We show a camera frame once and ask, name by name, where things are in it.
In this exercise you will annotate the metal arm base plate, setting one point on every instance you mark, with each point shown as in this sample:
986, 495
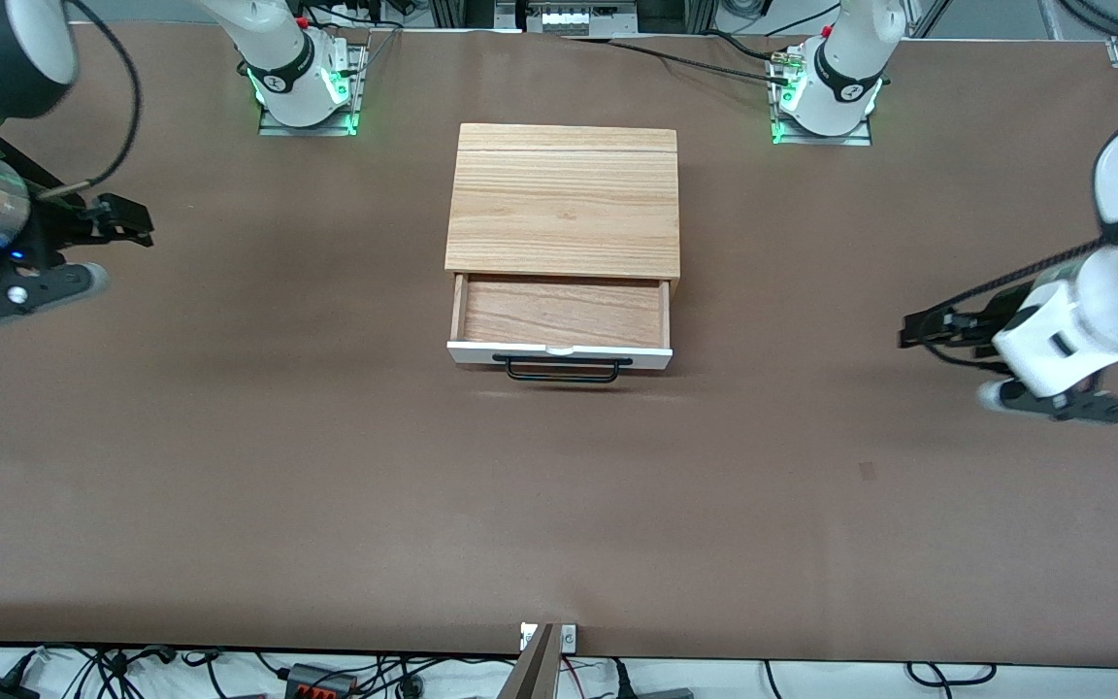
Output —
855, 141
278, 129

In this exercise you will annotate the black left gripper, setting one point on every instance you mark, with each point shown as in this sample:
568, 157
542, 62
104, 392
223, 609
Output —
988, 316

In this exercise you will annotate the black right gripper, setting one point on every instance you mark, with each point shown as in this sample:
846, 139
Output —
54, 226

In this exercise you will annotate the black plug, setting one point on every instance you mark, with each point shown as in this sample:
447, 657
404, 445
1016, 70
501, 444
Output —
624, 684

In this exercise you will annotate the small silver bracket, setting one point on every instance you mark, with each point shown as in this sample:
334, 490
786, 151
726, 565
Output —
528, 637
569, 637

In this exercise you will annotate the black box with red connectors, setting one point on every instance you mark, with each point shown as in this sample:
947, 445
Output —
312, 680

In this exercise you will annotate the grey camera mount bar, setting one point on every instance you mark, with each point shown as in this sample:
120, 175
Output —
535, 670

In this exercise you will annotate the white power strip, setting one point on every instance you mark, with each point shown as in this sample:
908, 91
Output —
569, 17

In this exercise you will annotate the wooden drawer cabinet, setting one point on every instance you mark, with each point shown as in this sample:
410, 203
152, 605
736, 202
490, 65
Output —
559, 204

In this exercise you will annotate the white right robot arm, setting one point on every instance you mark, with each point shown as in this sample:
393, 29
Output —
268, 29

